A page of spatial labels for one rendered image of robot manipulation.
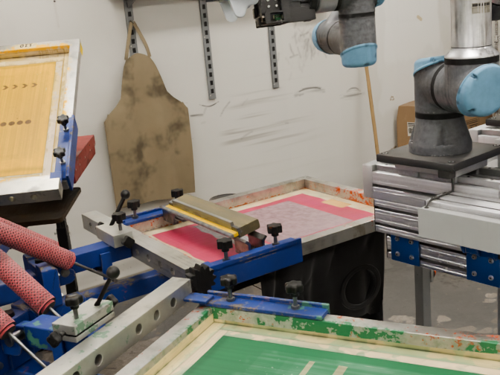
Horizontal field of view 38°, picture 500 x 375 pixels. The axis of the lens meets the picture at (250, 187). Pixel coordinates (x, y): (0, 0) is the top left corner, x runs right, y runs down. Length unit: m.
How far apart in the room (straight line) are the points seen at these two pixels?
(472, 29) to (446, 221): 0.41
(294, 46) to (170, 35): 0.90
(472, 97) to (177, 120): 2.87
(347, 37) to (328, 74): 3.46
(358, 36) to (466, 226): 0.47
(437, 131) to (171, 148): 2.70
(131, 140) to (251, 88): 0.90
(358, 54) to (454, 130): 0.37
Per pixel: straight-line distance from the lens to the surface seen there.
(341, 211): 2.38
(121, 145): 4.13
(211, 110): 4.46
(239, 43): 4.55
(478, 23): 1.64
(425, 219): 1.67
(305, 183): 2.68
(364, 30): 1.52
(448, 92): 1.66
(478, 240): 1.61
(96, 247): 2.01
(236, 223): 2.02
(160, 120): 4.21
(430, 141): 1.76
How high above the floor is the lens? 1.67
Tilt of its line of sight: 15 degrees down
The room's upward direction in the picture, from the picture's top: 5 degrees counter-clockwise
